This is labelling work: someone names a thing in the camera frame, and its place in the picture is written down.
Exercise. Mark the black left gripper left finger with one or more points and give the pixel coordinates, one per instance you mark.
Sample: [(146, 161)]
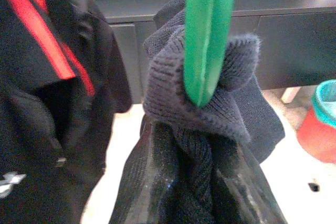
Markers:
[(136, 182)]

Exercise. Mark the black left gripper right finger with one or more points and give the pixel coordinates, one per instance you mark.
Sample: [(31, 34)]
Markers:
[(252, 197)]

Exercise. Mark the black shirt green logo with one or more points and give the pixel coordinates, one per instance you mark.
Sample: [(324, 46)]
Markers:
[(168, 77)]

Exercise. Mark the green plastic hanger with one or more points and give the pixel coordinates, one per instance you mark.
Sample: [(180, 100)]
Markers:
[(204, 51)]

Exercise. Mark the orange bin teal liner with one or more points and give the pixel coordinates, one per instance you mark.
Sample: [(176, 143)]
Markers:
[(320, 134)]

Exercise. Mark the black shirt red trim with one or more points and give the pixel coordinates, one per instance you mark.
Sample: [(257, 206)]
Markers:
[(31, 116)]

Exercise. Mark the black TV cabinet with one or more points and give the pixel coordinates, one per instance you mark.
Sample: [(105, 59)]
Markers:
[(288, 51)]

